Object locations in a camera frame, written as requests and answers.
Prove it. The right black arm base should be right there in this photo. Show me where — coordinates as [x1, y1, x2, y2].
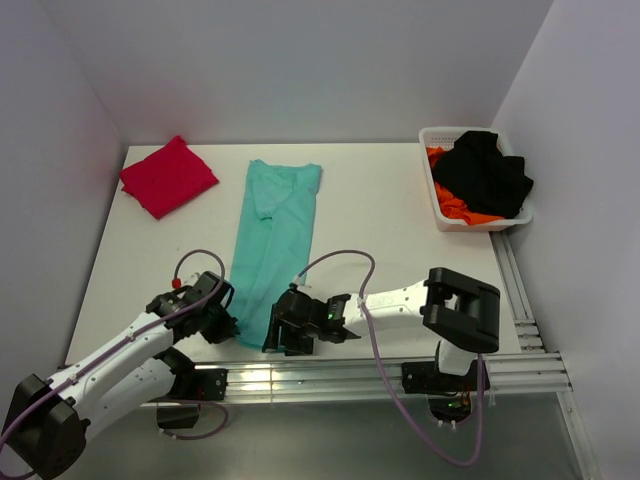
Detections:
[401, 360, 490, 423]

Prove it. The orange t-shirt in basket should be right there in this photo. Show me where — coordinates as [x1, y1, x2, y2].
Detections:
[426, 147, 505, 226]

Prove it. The teal t-shirt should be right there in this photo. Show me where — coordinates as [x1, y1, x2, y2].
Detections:
[229, 159, 322, 349]

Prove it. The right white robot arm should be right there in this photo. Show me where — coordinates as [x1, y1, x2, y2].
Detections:
[262, 267, 500, 390]

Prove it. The folded red t-shirt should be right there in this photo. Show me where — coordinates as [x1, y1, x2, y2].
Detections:
[119, 136, 219, 220]

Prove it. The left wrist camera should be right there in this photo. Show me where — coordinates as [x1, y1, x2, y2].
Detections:
[171, 272, 201, 289]

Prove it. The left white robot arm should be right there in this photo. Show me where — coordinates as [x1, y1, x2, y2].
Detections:
[1, 272, 237, 479]

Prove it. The aluminium mounting rail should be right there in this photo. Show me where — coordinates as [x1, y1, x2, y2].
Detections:
[139, 234, 574, 411]

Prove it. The white plastic basket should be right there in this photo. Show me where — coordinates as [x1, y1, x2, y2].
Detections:
[418, 126, 533, 232]

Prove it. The black t-shirt in basket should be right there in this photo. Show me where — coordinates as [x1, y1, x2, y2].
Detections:
[432, 130, 534, 219]

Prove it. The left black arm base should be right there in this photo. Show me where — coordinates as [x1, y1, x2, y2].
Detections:
[156, 368, 229, 440]

